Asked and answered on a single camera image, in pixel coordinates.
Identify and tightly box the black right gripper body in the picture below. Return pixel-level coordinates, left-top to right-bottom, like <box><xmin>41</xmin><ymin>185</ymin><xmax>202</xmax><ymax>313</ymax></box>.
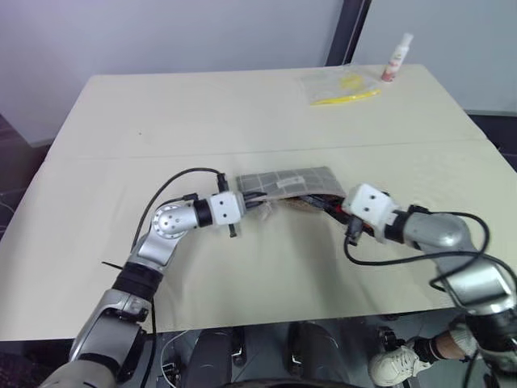
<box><xmin>337</xmin><ymin>201</ymin><xmax>367</xmax><ymax>247</ymax></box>

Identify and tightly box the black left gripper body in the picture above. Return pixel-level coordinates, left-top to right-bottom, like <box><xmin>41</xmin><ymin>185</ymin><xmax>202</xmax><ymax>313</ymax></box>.
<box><xmin>227</xmin><ymin>192</ymin><xmax>256</xmax><ymax>239</ymax></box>

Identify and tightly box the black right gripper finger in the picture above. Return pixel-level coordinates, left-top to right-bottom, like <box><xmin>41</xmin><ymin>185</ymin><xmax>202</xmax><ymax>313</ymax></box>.
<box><xmin>322</xmin><ymin>208</ymin><xmax>349</xmax><ymax>226</ymax></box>
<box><xmin>305</xmin><ymin>194</ymin><xmax>343</xmax><ymax>208</ymax></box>

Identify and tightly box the grey grid fabric pouch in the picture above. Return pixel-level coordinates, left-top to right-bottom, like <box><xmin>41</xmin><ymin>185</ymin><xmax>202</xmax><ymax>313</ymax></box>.
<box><xmin>235</xmin><ymin>165</ymin><xmax>347</xmax><ymax>222</ymax></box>

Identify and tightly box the clear yellow zip plastic bag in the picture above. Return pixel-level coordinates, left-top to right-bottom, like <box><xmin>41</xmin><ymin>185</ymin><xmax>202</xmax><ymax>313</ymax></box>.
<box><xmin>299</xmin><ymin>64</ymin><xmax>383</xmax><ymax>108</ymax></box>

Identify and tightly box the beige tablecloth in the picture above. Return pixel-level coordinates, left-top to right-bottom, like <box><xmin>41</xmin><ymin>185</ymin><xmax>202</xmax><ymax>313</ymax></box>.
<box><xmin>0</xmin><ymin>62</ymin><xmax>517</xmax><ymax>343</ymax></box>

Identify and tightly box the dark rounded shape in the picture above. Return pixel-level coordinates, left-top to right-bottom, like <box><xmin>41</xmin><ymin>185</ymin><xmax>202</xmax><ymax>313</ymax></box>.
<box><xmin>285</xmin><ymin>321</ymin><xmax>353</xmax><ymax>385</ymax></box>
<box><xmin>192</xmin><ymin>327</ymin><xmax>246</xmax><ymax>388</ymax></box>

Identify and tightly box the white sneaker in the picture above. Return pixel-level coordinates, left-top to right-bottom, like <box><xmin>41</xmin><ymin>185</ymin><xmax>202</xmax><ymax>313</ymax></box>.
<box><xmin>369</xmin><ymin>343</ymin><xmax>434</xmax><ymax>388</ymax></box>

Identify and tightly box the person's leg with sock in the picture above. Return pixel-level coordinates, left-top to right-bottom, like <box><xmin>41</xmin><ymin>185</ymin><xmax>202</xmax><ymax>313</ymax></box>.
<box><xmin>414</xmin><ymin>314</ymin><xmax>481</xmax><ymax>363</ymax></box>

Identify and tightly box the white bottle with red label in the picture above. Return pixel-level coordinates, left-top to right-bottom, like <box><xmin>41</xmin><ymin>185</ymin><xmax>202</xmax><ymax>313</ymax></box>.
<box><xmin>380</xmin><ymin>32</ymin><xmax>416</xmax><ymax>83</ymax></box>

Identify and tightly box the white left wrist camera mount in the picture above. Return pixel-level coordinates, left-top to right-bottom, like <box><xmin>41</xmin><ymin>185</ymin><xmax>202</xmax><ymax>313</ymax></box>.
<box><xmin>210</xmin><ymin>191</ymin><xmax>246</xmax><ymax>228</ymax></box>

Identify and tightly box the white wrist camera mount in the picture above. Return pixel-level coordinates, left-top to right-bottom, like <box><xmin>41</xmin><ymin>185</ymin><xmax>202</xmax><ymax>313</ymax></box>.
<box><xmin>342</xmin><ymin>183</ymin><xmax>400</xmax><ymax>244</ymax></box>
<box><xmin>210</xmin><ymin>191</ymin><xmax>246</xmax><ymax>228</ymax></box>

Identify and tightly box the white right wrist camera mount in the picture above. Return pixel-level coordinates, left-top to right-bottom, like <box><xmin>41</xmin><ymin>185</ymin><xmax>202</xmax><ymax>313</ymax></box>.
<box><xmin>342</xmin><ymin>183</ymin><xmax>400</xmax><ymax>244</ymax></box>

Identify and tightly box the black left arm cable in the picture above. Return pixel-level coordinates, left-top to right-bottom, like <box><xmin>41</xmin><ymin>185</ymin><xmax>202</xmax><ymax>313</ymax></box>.
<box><xmin>132</xmin><ymin>167</ymin><xmax>231</xmax><ymax>336</ymax></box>

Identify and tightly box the black vertical wall post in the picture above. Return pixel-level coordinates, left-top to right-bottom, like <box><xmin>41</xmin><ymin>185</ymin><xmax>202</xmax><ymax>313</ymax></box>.
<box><xmin>322</xmin><ymin>0</ymin><xmax>381</xmax><ymax>68</ymax></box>

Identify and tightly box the thin white cable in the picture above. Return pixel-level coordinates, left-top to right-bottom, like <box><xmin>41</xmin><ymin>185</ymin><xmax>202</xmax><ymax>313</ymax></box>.
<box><xmin>159</xmin><ymin>329</ymin><xmax>191</xmax><ymax>388</ymax></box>

